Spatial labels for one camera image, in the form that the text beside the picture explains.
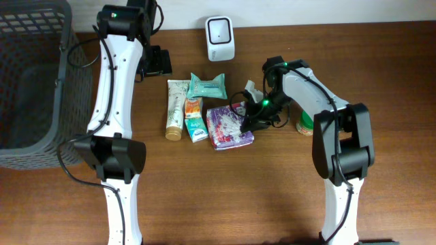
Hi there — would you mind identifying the cream lotion tube gold cap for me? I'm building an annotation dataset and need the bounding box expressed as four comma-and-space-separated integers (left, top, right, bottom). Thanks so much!
166, 80, 190, 141

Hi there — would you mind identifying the purple red pad package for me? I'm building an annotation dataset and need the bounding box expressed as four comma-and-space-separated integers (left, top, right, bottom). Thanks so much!
206, 105, 254, 150

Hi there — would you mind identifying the green lid glass jar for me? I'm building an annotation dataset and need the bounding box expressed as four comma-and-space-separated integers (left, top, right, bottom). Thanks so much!
296, 111, 313, 136

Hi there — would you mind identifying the teal wet wipes pack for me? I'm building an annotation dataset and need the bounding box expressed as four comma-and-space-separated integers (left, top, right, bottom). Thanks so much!
187, 73, 228, 99

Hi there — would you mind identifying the orange Kleenex tissue pack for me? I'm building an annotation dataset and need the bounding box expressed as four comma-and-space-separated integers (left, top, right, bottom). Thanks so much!
185, 97, 203, 118

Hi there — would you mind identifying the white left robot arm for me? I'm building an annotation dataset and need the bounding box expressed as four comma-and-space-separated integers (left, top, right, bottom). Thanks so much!
74, 1, 172, 244

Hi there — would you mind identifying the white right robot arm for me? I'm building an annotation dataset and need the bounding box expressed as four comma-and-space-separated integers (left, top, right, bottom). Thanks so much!
240, 56, 375, 244

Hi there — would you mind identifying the white barcode scanner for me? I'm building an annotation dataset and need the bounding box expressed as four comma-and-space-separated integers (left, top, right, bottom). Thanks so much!
205, 16, 235, 62

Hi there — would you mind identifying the small teal tissue pack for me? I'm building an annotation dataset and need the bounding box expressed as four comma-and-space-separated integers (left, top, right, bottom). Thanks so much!
185, 118, 208, 143

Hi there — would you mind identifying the dark grey plastic basket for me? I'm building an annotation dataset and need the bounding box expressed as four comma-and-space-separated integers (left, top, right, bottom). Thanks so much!
1, 1, 93, 170

